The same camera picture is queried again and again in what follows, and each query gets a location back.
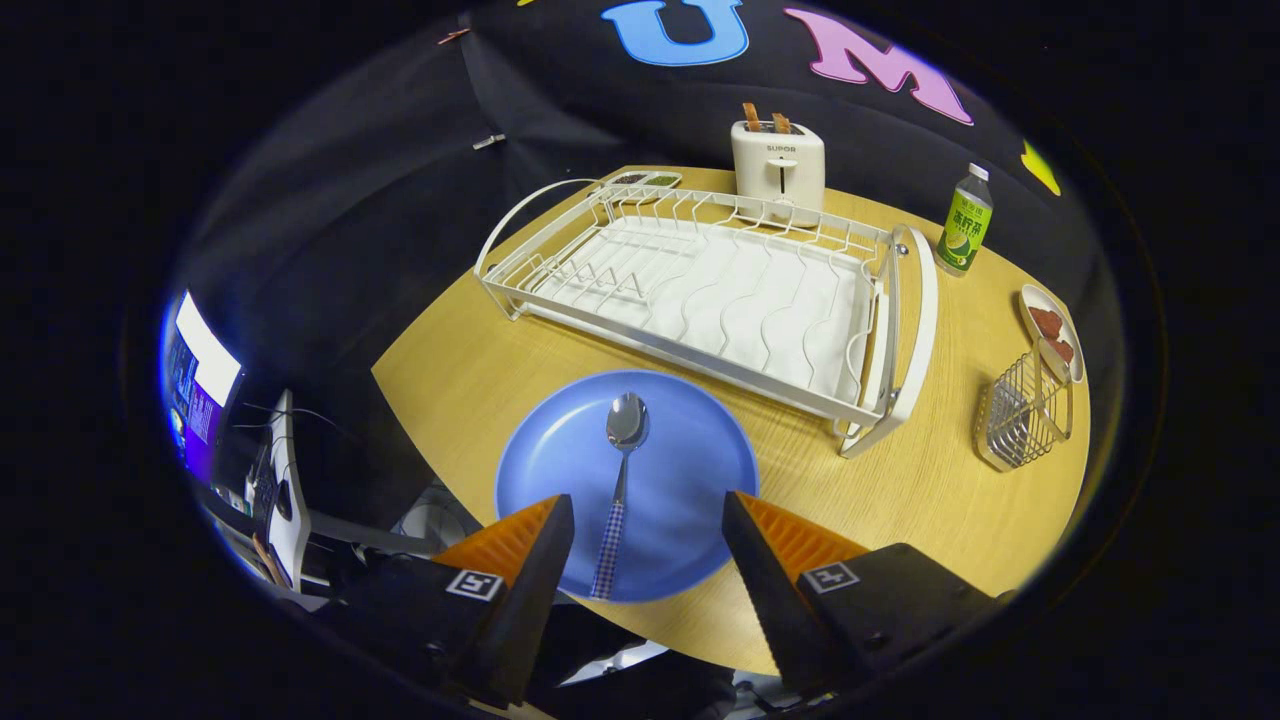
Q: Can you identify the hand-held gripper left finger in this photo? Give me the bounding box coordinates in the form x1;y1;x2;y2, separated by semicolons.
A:
335;493;576;709

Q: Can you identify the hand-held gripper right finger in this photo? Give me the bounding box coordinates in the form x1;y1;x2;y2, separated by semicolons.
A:
722;490;1011;701

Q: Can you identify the blue plate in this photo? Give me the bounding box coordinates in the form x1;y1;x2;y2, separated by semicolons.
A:
495;370;761;604

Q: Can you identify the spoon with blue checked handle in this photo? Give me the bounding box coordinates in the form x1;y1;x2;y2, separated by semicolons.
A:
590;392;651;601

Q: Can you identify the white wire dish rack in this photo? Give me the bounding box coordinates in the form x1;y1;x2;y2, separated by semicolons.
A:
473;178;939;459

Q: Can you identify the silver wire basket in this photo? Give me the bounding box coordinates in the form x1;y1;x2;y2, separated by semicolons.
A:
974;340;1076;473

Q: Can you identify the small white plate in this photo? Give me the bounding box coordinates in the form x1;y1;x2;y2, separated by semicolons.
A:
1018;284;1086;385

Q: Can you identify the computer monitor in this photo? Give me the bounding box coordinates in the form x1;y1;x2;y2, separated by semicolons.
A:
160;290;243;486

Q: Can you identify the green label drink bottle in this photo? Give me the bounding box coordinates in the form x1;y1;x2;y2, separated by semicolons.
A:
936;163;995;278

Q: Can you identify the cream toaster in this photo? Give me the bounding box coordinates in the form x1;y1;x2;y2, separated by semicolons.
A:
730;120;827;229

